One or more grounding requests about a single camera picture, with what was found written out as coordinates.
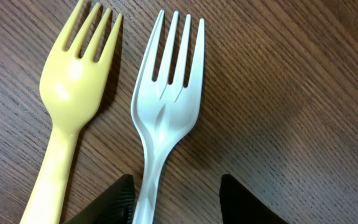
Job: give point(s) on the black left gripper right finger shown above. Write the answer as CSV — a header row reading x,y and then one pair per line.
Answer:
x,y
240,206

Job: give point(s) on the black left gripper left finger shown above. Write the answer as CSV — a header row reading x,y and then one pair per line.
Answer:
x,y
114,206

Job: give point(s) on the white short plastic fork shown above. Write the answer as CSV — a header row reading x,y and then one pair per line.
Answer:
x,y
162,112

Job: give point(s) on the yellow plastic fork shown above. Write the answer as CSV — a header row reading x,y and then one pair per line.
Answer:
x,y
71,88

